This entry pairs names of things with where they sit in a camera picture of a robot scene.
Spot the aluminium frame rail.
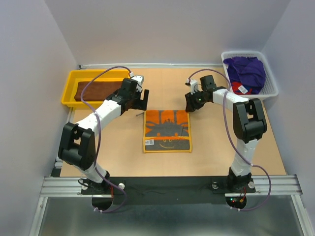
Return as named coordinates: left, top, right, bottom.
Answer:
left=40, top=176, right=302, bottom=197

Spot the red blue towel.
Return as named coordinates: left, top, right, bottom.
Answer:
left=231, top=82, right=252, bottom=95

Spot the white plastic basket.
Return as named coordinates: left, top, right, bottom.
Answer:
left=221, top=51, right=279, bottom=100

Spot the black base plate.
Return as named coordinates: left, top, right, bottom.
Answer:
left=78, top=176, right=255, bottom=213

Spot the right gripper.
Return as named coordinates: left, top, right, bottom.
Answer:
left=185, top=88, right=209, bottom=112

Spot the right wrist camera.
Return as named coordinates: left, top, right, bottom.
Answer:
left=185, top=79, right=199, bottom=94

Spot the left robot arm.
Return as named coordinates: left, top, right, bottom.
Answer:
left=58, top=75, right=149, bottom=194

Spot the brown towel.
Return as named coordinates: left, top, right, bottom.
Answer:
left=83, top=81, right=122, bottom=102

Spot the purple towel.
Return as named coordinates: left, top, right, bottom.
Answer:
left=223, top=57, right=266, bottom=95

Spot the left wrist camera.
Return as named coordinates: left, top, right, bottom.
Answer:
left=129, top=72, right=144, bottom=92

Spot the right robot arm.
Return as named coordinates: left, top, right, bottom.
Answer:
left=185, top=75, right=267, bottom=192

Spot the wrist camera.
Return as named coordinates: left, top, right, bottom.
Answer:
left=185, top=79, right=199, bottom=94
left=129, top=72, right=144, bottom=92

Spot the orange towel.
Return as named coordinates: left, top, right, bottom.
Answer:
left=143, top=110, right=192, bottom=153

